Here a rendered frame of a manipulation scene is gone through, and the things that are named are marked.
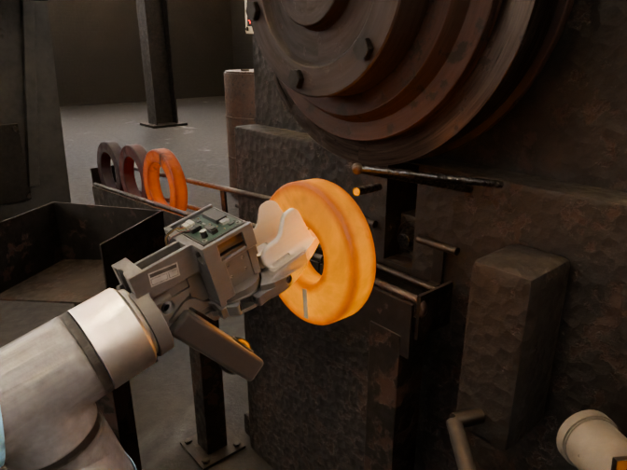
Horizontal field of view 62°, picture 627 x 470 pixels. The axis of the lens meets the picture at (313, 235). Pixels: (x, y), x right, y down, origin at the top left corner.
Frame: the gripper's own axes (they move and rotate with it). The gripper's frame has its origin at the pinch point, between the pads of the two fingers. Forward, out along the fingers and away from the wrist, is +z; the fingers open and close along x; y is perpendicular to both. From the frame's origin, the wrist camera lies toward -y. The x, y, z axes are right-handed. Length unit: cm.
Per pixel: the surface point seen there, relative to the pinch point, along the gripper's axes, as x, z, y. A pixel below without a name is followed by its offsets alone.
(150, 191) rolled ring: 88, 14, -22
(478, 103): -7.1, 20.4, 8.2
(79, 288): 57, -16, -22
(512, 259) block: -12.3, 18.3, -9.4
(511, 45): -10.1, 21.9, 14.0
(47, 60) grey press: 303, 56, -8
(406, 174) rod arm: -0.5, 14.9, 0.6
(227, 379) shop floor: 89, 15, -93
